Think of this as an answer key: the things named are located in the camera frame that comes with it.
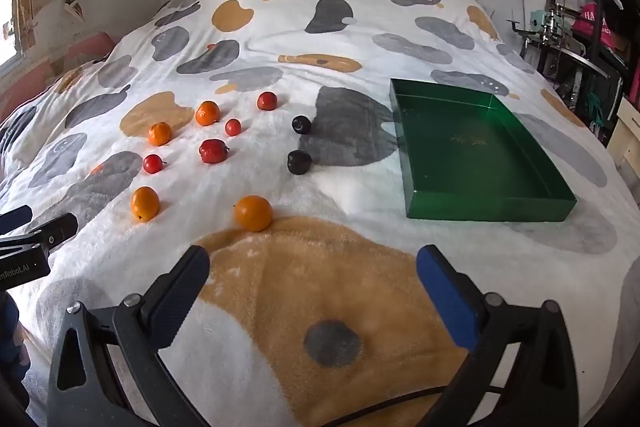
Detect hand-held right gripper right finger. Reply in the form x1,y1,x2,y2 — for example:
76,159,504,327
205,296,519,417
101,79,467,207
416,245,593,427

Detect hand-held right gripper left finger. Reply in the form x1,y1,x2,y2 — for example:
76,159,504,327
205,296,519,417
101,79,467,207
47,245,211,427

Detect white blanket with grey patches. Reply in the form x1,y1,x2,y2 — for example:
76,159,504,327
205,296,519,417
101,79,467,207
0,0,640,427

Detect black cable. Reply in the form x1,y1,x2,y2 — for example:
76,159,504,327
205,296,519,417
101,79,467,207
320,384,506,427

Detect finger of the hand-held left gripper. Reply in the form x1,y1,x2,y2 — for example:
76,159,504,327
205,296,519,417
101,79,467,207
27,213,80,255
0,205,32,234

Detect window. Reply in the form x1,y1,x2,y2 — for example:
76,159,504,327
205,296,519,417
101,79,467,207
0,0,31,72

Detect pink bag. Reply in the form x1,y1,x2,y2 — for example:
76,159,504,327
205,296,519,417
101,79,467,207
572,4,613,35

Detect person's left hand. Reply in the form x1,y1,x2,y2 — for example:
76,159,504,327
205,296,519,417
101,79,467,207
0,291,24,404

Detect red apple with stem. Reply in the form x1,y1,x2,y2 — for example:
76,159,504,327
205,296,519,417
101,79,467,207
199,139,230,164

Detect wooden box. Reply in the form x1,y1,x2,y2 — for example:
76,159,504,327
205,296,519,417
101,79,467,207
607,97,640,178

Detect orange mandarin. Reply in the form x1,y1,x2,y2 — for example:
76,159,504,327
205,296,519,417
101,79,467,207
130,186,161,222
195,101,221,126
234,195,274,233
147,122,173,146

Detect green rectangular tray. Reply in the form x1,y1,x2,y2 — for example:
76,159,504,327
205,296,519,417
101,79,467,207
389,78,578,223

